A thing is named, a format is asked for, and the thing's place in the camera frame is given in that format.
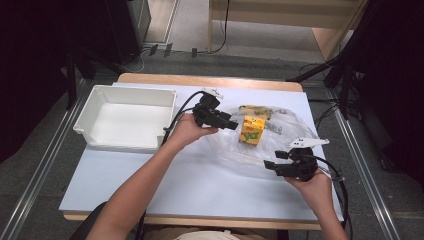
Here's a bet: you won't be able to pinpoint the black metal stand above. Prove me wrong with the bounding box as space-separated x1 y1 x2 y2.
285 49 362 120
64 49 98 112

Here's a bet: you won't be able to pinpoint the white board sheet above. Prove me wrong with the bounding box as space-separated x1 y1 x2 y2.
58 82 345 224

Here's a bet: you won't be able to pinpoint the black cabinet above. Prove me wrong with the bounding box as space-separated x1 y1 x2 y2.
105 0 152 66

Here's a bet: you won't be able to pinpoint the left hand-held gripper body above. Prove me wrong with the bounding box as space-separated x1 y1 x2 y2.
192 86 232 130

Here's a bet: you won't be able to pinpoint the person's left hand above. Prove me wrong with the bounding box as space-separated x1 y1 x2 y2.
167 112 220 152

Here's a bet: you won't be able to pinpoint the dark curtain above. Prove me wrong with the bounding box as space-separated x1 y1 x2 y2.
0 0 113 165
333 0 424 188

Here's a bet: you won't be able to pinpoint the left hand-held gripper cable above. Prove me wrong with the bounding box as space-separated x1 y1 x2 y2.
162 90 207 147

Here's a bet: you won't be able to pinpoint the white plastic tray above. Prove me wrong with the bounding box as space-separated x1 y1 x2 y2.
72 84 178 152

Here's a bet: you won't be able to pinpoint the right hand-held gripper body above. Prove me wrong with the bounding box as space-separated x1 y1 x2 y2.
275 137 331 183

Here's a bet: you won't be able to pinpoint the person's right hand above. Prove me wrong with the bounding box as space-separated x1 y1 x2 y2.
283 168 335 205

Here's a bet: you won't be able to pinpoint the black floor cables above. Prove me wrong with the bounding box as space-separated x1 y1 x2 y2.
307 96 363 132

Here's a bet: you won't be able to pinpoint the metal floor rail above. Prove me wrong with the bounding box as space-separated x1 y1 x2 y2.
324 87 402 240
0 79 92 240

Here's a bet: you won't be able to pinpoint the black hanging cable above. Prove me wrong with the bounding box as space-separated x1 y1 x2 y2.
214 0 231 53

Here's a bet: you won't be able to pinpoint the wooden shelf unit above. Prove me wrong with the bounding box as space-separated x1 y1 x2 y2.
207 0 370 63

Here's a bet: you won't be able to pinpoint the clear smiley plastic bag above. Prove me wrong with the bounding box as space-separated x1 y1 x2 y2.
205 104 330 182

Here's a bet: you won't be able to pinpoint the yellow juice carton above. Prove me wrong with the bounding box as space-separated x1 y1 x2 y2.
238 114 267 147

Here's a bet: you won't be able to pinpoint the white floor cable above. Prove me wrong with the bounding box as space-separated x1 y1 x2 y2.
122 49 152 73

